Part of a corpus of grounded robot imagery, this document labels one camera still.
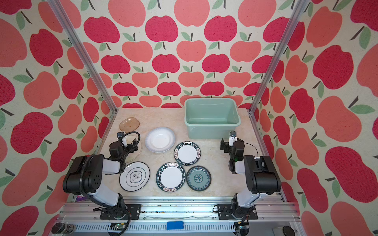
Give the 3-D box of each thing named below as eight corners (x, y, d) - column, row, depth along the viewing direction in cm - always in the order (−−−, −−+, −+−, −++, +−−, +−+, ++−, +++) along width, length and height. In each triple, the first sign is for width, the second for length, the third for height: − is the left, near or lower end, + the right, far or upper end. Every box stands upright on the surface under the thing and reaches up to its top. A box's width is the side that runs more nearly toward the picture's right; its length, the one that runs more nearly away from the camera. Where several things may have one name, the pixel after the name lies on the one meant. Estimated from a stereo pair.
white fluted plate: (143, 154, 98) (142, 151, 95) (149, 130, 111) (147, 127, 108) (173, 154, 98) (173, 151, 95) (175, 130, 111) (175, 127, 108)
